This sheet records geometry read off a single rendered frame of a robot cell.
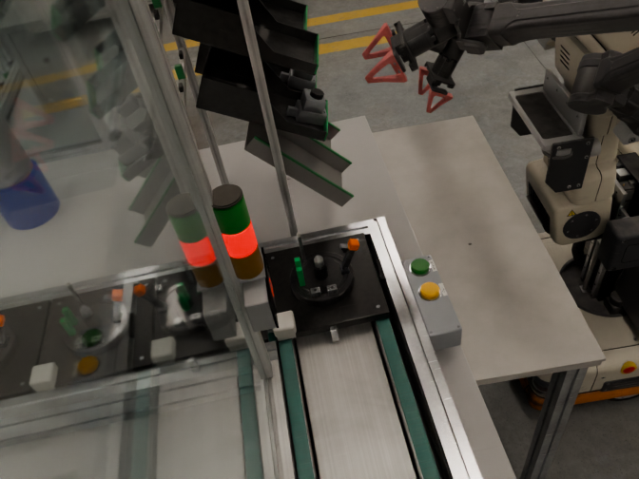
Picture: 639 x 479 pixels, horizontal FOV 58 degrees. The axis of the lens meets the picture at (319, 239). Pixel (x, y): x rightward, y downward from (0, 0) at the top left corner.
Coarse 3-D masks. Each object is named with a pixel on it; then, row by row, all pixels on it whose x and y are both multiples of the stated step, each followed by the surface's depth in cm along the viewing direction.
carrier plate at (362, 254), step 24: (336, 240) 134; (360, 240) 132; (288, 264) 130; (360, 264) 127; (288, 288) 125; (360, 288) 123; (312, 312) 120; (336, 312) 119; (360, 312) 118; (384, 312) 118
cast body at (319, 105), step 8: (304, 88) 124; (312, 88) 124; (304, 96) 123; (312, 96) 123; (320, 96) 123; (296, 104) 127; (304, 104) 123; (312, 104) 123; (320, 104) 123; (288, 112) 126; (296, 112) 126; (304, 112) 124; (312, 112) 125; (320, 112) 125; (296, 120) 126; (304, 120) 126; (312, 120) 126; (320, 120) 126
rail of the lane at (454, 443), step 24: (384, 240) 133; (384, 264) 128; (384, 288) 130; (408, 288) 122; (408, 312) 119; (408, 336) 114; (408, 360) 117; (432, 360) 110; (432, 384) 107; (432, 408) 103; (432, 432) 106; (456, 432) 99; (456, 456) 96
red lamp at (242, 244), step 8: (248, 232) 84; (224, 240) 84; (232, 240) 83; (240, 240) 83; (248, 240) 84; (256, 240) 87; (232, 248) 84; (240, 248) 84; (248, 248) 85; (232, 256) 86; (240, 256) 86
